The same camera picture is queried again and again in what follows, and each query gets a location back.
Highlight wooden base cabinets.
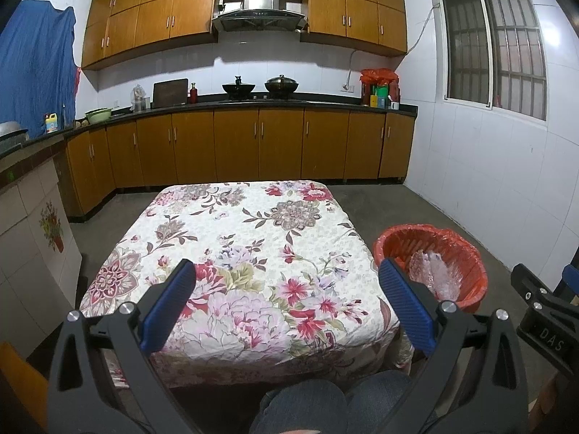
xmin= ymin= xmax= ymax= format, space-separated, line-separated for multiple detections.
xmin=59 ymin=108 xmax=416 ymax=222

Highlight metal pot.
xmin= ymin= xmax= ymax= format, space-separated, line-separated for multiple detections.
xmin=0 ymin=121 xmax=30 ymax=145

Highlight wooden wall cabinets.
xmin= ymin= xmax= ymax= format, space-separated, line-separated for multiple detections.
xmin=81 ymin=0 xmax=408 ymax=71

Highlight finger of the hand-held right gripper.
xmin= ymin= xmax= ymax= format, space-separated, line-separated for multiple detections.
xmin=511 ymin=263 xmax=566 ymax=322
xmin=560 ymin=266 xmax=579 ymax=301

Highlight green basin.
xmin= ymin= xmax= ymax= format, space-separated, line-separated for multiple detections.
xmin=84 ymin=107 xmax=114 ymax=125

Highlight brown cardboard box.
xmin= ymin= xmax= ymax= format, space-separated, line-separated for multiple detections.
xmin=528 ymin=373 xmax=573 ymax=434

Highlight person's leg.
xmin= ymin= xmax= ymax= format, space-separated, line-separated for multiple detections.
xmin=248 ymin=380 xmax=349 ymax=434
xmin=345 ymin=370 xmax=423 ymax=434

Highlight person's right leg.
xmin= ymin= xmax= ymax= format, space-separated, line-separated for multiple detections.
xmin=345 ymin=370 xmax=423 ymax=434

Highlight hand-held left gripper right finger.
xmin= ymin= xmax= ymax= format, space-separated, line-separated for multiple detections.
xmin=377 ymin=257 xmax=530 ymax=434

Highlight clear plastic bag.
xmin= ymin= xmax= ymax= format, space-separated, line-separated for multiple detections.
xmin=409 ymin=248 xmax=464 ymax=301

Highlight orange wooden chair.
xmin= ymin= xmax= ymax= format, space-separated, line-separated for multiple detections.
xmin=0 ymin=341 xmax=50 ymax=434

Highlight black kitchen countertop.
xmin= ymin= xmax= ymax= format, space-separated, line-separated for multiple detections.
xmin=0 ymin=97 xmax=419 ymax=159

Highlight red plastic basket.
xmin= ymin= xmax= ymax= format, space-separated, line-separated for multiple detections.
xmin=373 ymin=223 xmax=489 ymax=315

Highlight gas stove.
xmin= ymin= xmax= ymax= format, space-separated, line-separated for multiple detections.
xmin=217 ymin=93 xmax=308 ymax=102

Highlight black wok with handle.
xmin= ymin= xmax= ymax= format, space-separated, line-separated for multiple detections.
xmin=221 ymin=75 xmax=256 ymax=100

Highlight flower wall sticker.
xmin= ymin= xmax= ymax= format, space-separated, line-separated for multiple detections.
xmin=38 ymin=203 xmax=65 ymax=254

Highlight floral tablecloth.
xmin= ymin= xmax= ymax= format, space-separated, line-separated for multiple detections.
xmin=79 ymin=180 xmax=414 ymax=390

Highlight red plastic bag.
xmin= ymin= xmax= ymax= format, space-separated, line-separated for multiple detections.
xmin=359 ymin=68 xmax=401 ymax=105

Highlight black wok with lid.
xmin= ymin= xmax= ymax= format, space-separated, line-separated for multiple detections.
xmin=265 ymin=75 xmax=299 ymax=98

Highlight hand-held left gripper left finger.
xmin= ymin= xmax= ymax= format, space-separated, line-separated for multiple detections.
xmin=47 ymin=258 xmax=202 ymax=434

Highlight barred window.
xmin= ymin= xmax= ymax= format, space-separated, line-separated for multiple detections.
xmin=430 ymin=0 xmax=550 ymax=122

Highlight wooden cutting board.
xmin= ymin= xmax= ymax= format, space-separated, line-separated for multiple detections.
xmin=151 ymin=78 xmax=189 ymax=109

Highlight blue cloth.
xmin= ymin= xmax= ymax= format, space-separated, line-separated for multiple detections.
xmin=0 ymin=0 xmax=77 ymax=139

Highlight glass jar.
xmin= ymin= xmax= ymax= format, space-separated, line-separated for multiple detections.
xmin=130 ymin=84 xmax=148 ymax=112

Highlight person's left leg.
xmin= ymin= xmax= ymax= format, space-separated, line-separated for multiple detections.
xmin=248 ymin=380 xmax=349 ymax=434

